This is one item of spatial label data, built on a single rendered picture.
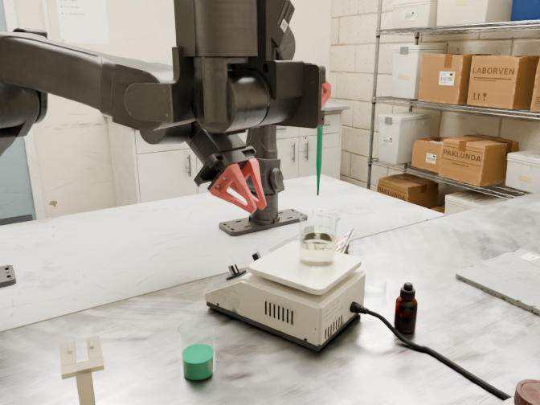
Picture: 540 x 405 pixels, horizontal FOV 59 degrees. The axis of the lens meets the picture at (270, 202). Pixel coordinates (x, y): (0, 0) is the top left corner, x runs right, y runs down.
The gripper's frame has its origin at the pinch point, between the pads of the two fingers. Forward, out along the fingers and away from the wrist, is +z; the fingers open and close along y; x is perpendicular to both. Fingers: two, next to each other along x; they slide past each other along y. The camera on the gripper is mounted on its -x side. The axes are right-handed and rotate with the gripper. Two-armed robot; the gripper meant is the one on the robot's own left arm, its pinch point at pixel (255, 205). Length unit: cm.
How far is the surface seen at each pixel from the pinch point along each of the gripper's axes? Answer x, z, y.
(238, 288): 1.9, 9.8, -11.7
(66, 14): 128, -221, 123
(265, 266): -2.7, 9.9, -9.7
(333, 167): 132, -62, 267
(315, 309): -6.9, 18.5, -11.7
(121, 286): 20.8, -3.5, -14.8
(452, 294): -8.4, 29.4, 14.8
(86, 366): -8.5, 11.3, -39.5
